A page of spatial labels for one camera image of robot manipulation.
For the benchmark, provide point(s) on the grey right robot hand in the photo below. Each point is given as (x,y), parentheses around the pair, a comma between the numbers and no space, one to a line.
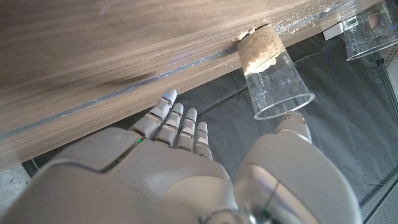
(155,180)

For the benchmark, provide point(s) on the grey tape outline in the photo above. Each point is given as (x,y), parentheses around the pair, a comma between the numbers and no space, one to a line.
(102,98)

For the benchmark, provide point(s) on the white power strip box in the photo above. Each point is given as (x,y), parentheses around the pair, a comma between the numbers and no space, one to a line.
(332,31)

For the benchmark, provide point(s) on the spilled sugar clump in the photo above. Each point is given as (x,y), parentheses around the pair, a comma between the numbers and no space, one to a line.
(245,33)

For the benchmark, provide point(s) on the clear plastic cup with sugar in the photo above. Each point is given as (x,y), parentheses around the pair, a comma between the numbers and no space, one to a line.
(259,49)

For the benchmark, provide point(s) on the black backdrop curtain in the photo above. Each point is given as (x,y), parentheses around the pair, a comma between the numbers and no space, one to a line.
(342,109)

